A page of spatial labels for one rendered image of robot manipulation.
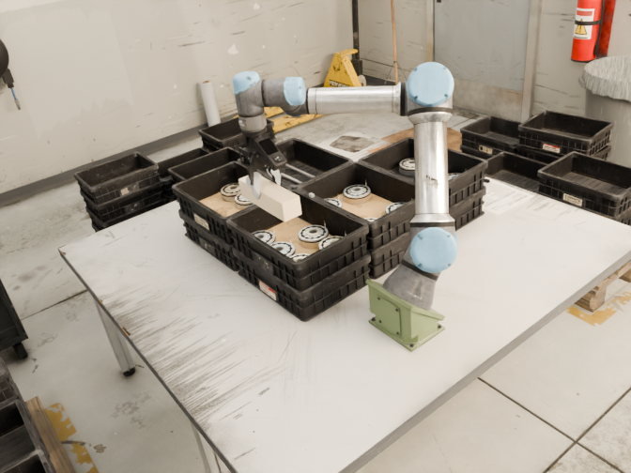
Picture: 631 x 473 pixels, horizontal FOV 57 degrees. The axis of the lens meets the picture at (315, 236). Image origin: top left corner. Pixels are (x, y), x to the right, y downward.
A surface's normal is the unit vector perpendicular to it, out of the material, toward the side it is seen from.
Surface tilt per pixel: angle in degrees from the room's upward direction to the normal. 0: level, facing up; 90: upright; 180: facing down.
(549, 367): 0
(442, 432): 0
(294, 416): 0
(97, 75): 90
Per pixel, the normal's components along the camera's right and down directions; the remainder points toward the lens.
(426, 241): -0.15, 0.15
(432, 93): -0.15, -0.11
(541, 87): -0.79, 0.39
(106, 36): 0.61, 0.36
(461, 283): -0.11, -0.85
